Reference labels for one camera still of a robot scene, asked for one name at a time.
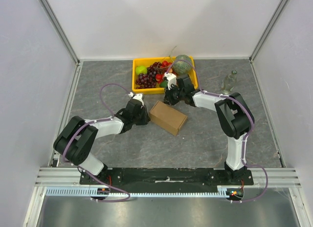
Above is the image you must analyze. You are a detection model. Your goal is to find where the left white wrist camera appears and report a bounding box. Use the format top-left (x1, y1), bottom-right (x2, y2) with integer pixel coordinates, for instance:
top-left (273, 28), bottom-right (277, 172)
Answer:
top-left (128, 92), bottom-right (144, 106)

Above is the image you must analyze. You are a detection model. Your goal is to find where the dark purple grape bunch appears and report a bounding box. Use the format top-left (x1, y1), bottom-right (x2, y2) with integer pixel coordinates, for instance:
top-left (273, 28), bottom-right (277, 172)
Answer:
top-left (135, 74), bottom-right (157, 89)

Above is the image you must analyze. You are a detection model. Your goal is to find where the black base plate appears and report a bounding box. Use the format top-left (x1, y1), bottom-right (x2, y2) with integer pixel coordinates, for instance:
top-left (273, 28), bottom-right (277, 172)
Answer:
top-left (79, 166), bottom-right (255, 188)

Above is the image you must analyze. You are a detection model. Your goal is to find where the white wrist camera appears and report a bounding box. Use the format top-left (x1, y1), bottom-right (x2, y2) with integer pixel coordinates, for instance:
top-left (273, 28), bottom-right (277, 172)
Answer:
top-left (164, 72), bottom-right (177, 90)
top-left (128, 92), bottom-right (144, 106)

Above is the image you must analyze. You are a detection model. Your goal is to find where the brown cardboard box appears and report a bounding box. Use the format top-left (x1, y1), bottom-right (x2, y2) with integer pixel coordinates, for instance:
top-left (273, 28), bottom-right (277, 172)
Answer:
top-left (149, 101), bottom-right (187, 136)

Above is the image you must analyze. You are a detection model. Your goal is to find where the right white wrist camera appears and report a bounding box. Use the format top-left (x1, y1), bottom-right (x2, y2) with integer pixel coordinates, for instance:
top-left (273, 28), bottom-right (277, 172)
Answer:
top-left (164, 72), bottom-right (177, 90)

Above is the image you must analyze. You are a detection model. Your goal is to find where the green apple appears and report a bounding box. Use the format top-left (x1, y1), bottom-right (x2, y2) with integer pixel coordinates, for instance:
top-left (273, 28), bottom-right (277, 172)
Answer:
top-left (135, 66), bottom-right (148, 75)

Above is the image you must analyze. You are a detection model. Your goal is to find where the clear glass bottle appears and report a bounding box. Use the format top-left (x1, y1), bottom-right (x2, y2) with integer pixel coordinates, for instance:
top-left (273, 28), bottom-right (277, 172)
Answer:
top-left (221, 70), bottom-right (237, 94)

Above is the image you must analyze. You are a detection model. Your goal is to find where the yellow plastic tray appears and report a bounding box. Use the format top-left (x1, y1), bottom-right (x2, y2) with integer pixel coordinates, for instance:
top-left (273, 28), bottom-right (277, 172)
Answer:
top-left (132, 57), bottom-right (199, 94)

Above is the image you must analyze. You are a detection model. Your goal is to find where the green netted melon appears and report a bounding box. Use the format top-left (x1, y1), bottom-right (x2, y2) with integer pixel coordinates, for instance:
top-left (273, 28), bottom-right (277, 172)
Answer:
top-left (172, 54), bottom-right (192, 75)

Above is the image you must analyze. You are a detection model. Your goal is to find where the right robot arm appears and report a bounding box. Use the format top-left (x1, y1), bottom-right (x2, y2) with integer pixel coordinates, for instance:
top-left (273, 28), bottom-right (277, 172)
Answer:
top-left (163, 73), bottom-right (254, 185)

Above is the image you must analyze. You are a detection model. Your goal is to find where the grey slotted cable duct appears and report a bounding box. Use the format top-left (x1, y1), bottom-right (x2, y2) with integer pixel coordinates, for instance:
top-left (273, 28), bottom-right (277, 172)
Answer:
top-left (46, 187), bottom-right (243, 198)

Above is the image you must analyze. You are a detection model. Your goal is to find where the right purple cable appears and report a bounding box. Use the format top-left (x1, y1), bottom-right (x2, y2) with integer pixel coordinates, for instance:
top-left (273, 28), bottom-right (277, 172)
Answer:
top-left (165, 60), bottom-right (269, 204)

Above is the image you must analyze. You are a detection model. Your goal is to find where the red cherry bunch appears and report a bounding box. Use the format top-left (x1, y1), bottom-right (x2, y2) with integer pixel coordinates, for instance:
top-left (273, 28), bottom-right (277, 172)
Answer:
top-left (155, 61), bottom-right (172, 84)

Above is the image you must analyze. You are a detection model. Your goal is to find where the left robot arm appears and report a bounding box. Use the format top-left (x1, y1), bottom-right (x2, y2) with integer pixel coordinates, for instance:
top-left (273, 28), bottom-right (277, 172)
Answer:
top-left (53, 98), bottom-right (150, 184)

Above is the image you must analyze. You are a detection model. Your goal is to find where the green avocado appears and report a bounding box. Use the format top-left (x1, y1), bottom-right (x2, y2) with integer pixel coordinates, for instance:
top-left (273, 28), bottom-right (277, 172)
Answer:
top-left (159, 81), bottom-right (168, 88)

